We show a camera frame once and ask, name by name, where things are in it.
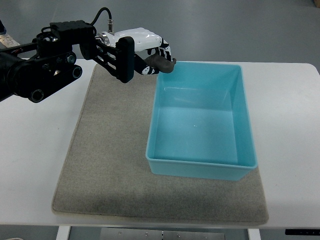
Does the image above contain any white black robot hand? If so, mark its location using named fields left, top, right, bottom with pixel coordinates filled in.
left=95, top=27, right=173, bottom=75

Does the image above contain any brown toy hippo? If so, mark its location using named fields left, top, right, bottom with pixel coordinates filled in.
left=144, top=54, right=177, bottom=74

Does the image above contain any blue plastic box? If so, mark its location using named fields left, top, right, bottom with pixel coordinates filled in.
left=145, top=61, right=258, bottom=181

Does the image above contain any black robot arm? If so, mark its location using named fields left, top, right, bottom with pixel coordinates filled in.
left=0, top=20, right=135, bottom=103

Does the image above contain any grey felt mat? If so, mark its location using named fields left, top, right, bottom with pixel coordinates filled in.
left=51, top=66, right=269, bottom=226

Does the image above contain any white sneaker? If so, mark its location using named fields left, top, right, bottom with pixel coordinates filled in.
left=0, top=33, right=20, bottom=48

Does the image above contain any metal table crossbar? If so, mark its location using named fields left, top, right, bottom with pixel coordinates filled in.
left=99, top=228, right=226, bottom=240

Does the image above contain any black table control panel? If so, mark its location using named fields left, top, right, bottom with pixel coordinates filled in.
left=285, top=229, right=320, bottom=236

